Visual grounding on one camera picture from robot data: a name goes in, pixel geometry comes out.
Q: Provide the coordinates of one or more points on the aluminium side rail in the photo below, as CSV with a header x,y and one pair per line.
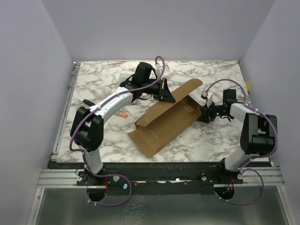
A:
x,y
71,88

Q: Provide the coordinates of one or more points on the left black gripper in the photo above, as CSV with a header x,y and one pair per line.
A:
x,y
164,93

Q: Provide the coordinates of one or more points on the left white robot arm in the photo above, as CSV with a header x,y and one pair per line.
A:
x,y
87,132

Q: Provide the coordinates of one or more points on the orange capped marker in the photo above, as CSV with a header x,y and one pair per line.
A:
x,y
124,115

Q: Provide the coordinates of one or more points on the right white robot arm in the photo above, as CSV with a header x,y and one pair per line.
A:
x,y
258,135

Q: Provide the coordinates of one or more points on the black metal base rail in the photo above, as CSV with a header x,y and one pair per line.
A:
x,y
150,189

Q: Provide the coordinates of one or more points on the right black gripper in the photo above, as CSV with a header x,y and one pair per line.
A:
x,y
207,112

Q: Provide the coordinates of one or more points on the purple black highlighter marker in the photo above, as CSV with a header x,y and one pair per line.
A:
x,y
89,103

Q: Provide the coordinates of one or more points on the clear plastic screw organizer box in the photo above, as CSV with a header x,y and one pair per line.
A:
x,y
123,77

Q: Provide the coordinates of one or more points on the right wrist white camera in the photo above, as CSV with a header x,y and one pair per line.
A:
x,y
208,97

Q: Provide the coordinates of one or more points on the aluminium front extrusion rail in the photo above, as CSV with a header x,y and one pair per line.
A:
x,y
155,174

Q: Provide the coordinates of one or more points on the brown cardboard box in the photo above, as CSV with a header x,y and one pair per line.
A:
x,y
164,121

